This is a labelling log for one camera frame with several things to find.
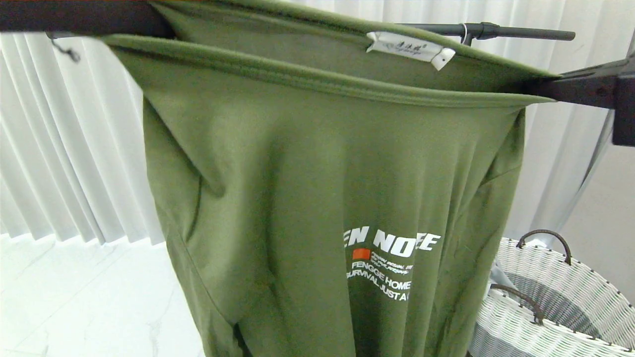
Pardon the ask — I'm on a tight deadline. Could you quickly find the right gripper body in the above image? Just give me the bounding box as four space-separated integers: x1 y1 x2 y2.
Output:
612 106 635 148

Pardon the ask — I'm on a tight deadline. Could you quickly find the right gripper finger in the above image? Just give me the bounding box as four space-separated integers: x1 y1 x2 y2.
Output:
526 54 635 111

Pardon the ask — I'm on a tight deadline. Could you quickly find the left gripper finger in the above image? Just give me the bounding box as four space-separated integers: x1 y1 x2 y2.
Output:
0 0 175 39

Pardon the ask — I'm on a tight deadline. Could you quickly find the green long-sleeved shirt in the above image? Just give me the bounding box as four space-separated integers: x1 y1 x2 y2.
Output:
102 0 561 357

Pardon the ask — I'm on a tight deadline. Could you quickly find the black clothes rack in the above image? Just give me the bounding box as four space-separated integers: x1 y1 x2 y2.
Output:
397 22 576 47

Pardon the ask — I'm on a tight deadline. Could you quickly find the white laundry basket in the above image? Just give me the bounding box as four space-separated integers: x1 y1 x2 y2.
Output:
468 229 635 357

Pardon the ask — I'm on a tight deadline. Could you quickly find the white curtain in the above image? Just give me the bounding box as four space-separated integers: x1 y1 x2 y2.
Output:
0 0 635 246

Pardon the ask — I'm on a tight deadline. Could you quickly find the pale grey garment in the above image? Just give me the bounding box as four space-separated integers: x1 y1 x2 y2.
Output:
489 259 516 299

